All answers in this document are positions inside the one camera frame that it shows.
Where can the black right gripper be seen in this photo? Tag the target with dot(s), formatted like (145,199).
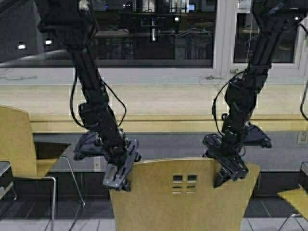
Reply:
(232,166)

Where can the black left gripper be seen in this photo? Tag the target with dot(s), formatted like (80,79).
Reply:
(118,170)

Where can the yellow wooden chair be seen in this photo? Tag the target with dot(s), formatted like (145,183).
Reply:
(298,199)
(30,159)
(178,194)

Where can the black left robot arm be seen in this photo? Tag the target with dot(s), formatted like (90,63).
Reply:
(73,24)

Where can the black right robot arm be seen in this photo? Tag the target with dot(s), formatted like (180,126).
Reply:
(274,18)

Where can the long wooden counter table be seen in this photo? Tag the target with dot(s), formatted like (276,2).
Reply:
(157,108)

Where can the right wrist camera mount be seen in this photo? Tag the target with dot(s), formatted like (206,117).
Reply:
(254,136)

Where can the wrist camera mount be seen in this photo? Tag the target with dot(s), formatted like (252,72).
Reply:
(88,145)
(254,136)

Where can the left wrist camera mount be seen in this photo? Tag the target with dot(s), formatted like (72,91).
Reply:
(88,145)

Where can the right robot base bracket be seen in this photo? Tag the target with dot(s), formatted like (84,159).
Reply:
(304,176)

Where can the white window frame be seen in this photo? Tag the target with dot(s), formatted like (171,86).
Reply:
(139,42)

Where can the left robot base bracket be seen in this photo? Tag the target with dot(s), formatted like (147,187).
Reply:
(6,175)

